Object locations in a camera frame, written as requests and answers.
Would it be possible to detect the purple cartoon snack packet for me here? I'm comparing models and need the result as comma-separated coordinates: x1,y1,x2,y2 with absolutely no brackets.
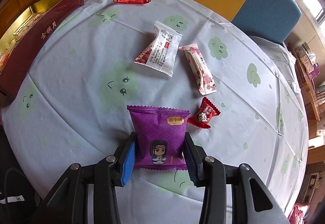
127,105,191,171

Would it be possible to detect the small red candy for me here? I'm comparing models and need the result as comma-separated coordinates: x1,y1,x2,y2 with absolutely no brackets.
187,97,221,129

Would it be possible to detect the pink floral snack packet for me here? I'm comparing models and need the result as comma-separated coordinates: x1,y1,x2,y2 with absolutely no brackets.
179,43,217,95

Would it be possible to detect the white red text snack packet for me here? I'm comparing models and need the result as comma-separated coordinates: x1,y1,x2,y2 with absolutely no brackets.
134,21,183,77

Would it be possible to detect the gold and maroon gift box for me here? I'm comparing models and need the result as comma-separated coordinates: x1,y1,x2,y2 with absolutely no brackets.
1,0,84,99

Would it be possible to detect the white green patterned tablecloth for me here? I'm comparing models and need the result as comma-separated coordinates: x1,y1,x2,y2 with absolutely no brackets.
1,0,309,214

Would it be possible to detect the wooden side shelf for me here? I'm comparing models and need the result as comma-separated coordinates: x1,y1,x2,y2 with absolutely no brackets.
287,43,324,165

